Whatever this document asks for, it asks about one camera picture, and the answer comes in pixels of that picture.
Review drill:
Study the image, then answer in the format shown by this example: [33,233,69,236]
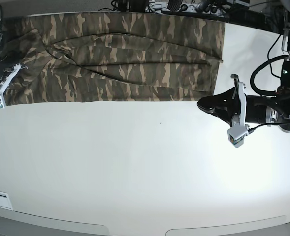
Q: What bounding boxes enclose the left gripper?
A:
[197,74,249,135]

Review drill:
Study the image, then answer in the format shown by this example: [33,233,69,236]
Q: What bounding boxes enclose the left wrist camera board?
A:
[227,126,248,148]

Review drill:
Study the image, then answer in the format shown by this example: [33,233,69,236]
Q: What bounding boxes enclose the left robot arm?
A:
[197,0,290,148]

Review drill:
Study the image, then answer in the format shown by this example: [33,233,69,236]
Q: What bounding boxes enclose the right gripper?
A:
[0,64,28,100]

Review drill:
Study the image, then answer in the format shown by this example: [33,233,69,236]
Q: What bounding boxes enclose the black background equipment clutter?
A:
[100,0,284,25]

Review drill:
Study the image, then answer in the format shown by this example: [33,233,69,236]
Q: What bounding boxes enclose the camouflage T-shirt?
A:
[3,12,225,105]

